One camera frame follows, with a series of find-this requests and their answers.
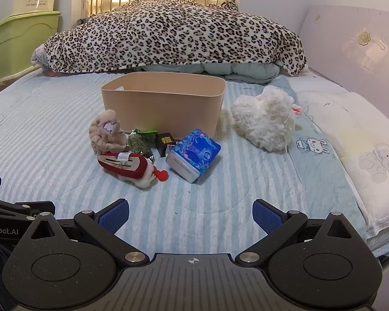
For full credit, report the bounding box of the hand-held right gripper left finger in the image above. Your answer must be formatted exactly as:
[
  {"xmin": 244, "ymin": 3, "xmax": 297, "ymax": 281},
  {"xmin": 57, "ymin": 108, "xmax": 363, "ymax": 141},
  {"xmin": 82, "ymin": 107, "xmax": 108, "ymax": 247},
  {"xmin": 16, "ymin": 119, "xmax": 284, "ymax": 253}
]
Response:
[{"xmin": 22, "ymin": 198, "xmax": 150, "ymax": 268}]

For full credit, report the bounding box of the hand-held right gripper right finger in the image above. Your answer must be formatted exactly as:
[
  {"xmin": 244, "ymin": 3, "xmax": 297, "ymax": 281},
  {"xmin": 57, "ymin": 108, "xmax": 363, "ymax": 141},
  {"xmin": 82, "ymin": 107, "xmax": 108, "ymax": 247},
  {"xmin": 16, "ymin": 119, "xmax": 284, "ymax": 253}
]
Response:
[{"xmin": 235, "ymin": 199, "xmax": 364, "ymax": 268}]

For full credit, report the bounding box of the red santa plush toy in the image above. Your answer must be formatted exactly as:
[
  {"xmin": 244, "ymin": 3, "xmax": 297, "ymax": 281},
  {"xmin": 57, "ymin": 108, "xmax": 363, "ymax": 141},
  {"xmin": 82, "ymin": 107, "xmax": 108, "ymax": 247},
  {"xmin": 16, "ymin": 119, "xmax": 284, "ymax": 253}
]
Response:
[{"xmin": 97, "ymin": 151, "xmax": 170, "ymax": 189}]

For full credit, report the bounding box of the light blue rabbit print sheet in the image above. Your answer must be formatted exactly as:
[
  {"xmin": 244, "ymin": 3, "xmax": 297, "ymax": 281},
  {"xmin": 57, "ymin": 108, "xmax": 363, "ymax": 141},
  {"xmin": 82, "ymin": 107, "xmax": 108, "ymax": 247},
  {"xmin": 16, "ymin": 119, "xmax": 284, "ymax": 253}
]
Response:
[{"xmin": 224, "ymin": 77, "xmax": 389, "ymax": 268}]

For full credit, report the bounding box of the blue striped bed pad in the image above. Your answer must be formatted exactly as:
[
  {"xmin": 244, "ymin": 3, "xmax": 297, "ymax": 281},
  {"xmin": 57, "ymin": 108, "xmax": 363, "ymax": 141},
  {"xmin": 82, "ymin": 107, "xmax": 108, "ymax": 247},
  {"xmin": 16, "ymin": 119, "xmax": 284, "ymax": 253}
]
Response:
[{"xmin": 0, "ymin": 70, "xmax": 312, "ymax": 234}]

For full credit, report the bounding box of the green tea packet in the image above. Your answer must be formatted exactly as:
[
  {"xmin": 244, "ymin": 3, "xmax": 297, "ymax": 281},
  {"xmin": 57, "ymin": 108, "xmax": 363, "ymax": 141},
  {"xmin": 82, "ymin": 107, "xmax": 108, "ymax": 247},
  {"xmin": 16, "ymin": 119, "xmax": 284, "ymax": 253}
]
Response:
[{"xmin": 127, "ymin": 129, "xmax": 159, "ymax": 161}]

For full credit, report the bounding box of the beige plush toy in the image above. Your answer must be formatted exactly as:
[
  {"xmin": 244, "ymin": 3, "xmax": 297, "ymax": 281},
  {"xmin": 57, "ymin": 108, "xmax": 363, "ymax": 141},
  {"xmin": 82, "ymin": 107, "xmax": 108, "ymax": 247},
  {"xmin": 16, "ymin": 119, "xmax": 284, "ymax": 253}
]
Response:
[{"xmin": 89, "ymin": 109, "xmax": 129, "ymax": 155}]

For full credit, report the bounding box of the small black box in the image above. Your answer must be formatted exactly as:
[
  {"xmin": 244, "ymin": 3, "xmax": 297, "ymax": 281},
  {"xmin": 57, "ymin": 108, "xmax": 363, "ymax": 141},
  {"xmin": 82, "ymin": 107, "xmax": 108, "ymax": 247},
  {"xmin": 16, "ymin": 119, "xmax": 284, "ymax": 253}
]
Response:
[{"xmin": 155, "ymin": 131, "xmax": 177, "ymax": 158}]

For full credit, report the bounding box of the blue patterned tin box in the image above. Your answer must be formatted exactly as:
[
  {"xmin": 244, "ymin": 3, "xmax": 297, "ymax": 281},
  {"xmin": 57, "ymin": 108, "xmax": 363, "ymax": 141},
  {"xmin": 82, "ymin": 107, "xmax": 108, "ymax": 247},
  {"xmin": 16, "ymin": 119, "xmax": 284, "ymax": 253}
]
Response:
[{"xmin": 165, "ymin": 128, "xmax": 222, "ymax": 185}]

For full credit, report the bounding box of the white fluffy plush toy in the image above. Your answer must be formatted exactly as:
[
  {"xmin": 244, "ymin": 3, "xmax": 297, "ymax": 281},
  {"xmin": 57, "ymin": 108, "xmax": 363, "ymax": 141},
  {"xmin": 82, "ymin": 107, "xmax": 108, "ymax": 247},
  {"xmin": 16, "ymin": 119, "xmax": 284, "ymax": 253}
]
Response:
[{"xmin": 230, "ymin": 85, "xmax": 303, "ymax": 152}]

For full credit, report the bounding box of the white cartoon print pillow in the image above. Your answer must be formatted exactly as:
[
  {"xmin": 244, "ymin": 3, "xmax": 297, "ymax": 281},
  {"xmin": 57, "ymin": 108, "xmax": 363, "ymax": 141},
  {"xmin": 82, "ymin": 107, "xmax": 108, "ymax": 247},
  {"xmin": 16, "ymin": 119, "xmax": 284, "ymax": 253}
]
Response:
[{"xmin": 294, "ymin": 90, "xmax": 389, "ymax": 251}]

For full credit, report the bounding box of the beige plastic storage bin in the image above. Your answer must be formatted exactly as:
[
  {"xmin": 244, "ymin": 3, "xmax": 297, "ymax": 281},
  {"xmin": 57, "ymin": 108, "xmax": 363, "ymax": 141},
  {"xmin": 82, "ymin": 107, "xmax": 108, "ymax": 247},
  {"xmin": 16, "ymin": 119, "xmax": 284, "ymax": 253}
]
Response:
[{"xmin": 100, "ymin": 72, "xmax": 227, "ymax": 142}]

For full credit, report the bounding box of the pink patterned cloth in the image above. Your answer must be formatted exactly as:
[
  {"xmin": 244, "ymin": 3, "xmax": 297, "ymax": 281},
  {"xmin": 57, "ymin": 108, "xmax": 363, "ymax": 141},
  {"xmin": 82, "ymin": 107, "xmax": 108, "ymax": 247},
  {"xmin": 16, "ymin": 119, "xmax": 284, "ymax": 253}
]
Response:
[{"xmin": 31, "ymin": 43, "xmax": 72, "ymax": 77}]

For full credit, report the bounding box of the green plastic storage box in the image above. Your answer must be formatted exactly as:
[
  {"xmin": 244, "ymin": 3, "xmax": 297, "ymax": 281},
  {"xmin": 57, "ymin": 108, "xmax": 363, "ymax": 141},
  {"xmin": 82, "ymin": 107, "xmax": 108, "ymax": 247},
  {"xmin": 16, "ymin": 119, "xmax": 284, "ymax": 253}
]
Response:
[{"xmin": 0, "ymin": 10, "xmax": 62, "ymax": 84}]

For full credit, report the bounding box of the folded light blue quilt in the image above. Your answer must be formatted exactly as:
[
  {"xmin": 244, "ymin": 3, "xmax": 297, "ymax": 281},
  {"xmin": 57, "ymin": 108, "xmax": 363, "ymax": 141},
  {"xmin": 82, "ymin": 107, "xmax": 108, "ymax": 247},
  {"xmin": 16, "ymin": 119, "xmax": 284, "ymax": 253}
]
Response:
[{"xmin": 141, "ymin": 61, "xmax": 283, "ymax": 84}]

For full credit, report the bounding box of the pale pink headboard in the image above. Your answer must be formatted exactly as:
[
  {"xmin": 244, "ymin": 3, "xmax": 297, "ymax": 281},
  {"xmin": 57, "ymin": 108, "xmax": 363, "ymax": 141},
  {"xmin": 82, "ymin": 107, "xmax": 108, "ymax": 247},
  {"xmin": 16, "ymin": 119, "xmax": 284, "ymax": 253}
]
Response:
[{"xmin": 297, "ymin": 4, "xmax": 389, "ymax": 158}]

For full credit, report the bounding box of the leopard print blanket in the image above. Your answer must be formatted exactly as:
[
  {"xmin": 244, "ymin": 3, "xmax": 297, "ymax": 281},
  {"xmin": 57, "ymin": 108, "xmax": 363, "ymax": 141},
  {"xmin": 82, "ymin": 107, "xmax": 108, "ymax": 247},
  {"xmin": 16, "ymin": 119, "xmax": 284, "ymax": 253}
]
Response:
[{"xmin": 31, "ymin": 0, "xmax": 308, "ymax": 77}]

